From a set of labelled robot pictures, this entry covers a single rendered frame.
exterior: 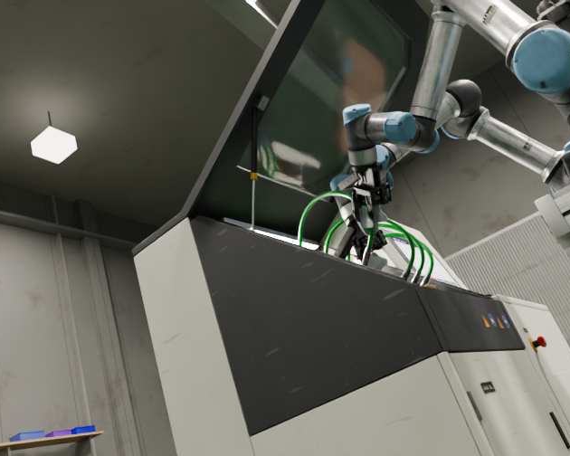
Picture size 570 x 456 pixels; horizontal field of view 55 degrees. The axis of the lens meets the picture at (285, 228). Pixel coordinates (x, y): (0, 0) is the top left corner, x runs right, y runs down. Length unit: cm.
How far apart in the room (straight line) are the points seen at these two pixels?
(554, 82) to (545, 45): 7
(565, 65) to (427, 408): 74
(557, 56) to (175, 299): 120
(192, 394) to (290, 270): 48
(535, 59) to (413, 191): 1034
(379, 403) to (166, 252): 84
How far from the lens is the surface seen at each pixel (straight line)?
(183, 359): 170
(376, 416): 132
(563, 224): 123
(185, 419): 170
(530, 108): 1147
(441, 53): 153
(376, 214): 158
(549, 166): 192
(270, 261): 149
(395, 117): 139
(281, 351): 145
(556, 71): 120
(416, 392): 127
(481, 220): 1097
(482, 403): 132
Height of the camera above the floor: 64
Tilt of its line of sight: 24 degrees up
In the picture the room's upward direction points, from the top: 20 degrees counter-clockwise
